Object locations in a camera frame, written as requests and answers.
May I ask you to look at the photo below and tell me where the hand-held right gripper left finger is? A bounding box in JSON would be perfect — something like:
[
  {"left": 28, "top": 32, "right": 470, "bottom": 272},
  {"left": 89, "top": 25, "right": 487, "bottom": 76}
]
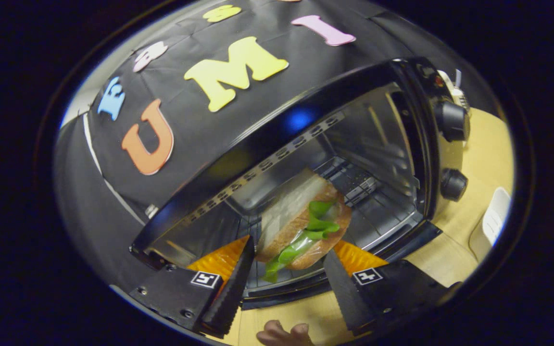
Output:
[{"left": 129, "top": 235, "right": 257, "bottom": 339}]

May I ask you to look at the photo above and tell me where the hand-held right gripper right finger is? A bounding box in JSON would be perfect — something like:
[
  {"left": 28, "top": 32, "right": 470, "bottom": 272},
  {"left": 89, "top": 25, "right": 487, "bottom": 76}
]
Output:
[{"left": 322, "top": 239, "right": 456, "bottom": 337}]

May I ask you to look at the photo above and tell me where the lettuce bread sandwich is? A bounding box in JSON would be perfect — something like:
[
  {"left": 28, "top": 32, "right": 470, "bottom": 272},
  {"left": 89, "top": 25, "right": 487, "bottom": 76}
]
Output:
[{"left": 255, "top": 168, "right": 353, "bottom": 284}]

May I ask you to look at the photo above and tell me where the black electric oven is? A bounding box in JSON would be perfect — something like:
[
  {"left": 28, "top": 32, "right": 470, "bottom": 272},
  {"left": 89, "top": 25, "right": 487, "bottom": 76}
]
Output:
[{"left": 129, "top": 57, "right": 471, "bottom": 310}]

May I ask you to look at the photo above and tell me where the white square plate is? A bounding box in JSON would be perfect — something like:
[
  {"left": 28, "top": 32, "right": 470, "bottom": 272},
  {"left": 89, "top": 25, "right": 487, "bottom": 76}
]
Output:
[{"left": 468, "top": 187, "right": 512, "bottom": 263}]

